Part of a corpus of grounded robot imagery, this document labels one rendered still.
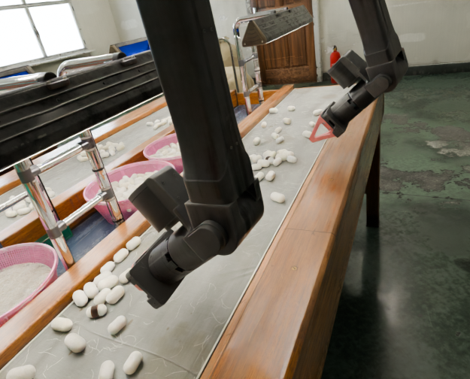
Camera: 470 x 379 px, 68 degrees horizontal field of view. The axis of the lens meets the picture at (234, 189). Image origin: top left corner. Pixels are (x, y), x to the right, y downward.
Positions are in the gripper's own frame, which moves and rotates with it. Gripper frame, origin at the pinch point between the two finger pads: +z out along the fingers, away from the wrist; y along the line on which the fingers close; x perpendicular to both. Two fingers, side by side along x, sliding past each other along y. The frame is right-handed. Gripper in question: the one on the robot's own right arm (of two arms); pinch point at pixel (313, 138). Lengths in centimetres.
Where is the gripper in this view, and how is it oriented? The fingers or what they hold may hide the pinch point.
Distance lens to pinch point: 95.8
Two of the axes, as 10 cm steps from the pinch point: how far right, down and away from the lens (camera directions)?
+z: -5.7, 5.4, 6.2
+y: -4.0, 4.7, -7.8
